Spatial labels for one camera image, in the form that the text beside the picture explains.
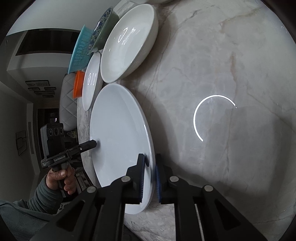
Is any grey quilted chair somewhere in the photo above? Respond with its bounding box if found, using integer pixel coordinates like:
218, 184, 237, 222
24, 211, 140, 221
59, 73, 77, 132

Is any orange plastic bowl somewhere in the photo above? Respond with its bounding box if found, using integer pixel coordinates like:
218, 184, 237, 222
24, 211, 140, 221
73, 70, 85, 98

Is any left hand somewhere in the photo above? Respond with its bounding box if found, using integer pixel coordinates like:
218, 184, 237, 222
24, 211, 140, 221
46, 165, 76, 195

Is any left forearm grey sleeve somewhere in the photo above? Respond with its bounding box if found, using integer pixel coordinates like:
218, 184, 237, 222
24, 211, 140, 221
1, 176, 62, 240

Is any deep white serving bowl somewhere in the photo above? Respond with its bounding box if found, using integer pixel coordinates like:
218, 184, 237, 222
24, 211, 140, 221
100, 4, 159, 83

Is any teal plastic colander basket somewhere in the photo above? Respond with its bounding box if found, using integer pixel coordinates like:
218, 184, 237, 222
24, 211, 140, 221
68, 25, 93, 74

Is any large white plate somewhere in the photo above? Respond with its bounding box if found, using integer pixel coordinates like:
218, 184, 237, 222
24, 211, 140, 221
90, 83, 156, 215

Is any green blue floral bowl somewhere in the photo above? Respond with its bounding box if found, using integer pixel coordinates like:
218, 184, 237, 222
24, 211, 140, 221
88, 7, 119, 55

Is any small white plate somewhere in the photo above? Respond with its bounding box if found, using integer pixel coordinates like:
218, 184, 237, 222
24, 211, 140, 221
82, 52, 103, 111

